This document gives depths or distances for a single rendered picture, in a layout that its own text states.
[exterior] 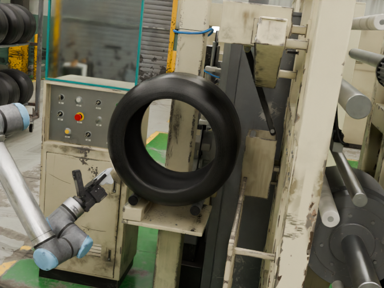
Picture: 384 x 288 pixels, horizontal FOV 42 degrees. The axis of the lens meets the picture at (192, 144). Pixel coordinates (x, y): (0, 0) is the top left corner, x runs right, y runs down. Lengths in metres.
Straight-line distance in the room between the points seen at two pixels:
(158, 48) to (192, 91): 9.54
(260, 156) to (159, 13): 9.34
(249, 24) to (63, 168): 1.70
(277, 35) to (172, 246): 1.41
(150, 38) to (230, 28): 9.85
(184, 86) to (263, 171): 0.63
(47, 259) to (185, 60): 1.13
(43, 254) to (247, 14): 1.13
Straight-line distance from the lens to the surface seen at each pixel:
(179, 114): 2.50
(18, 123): 2.14
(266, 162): 2.43
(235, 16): 1.80
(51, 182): 3.18
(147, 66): 11.68
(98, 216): 3.13
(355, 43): 5.61
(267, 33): 1.70
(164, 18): 11.56
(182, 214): 2.42
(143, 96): 2.11
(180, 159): 2.54
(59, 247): 1.99
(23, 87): 6.72
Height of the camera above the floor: 1.71
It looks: 14 degrees down
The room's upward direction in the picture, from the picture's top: 7 degrees clockwise
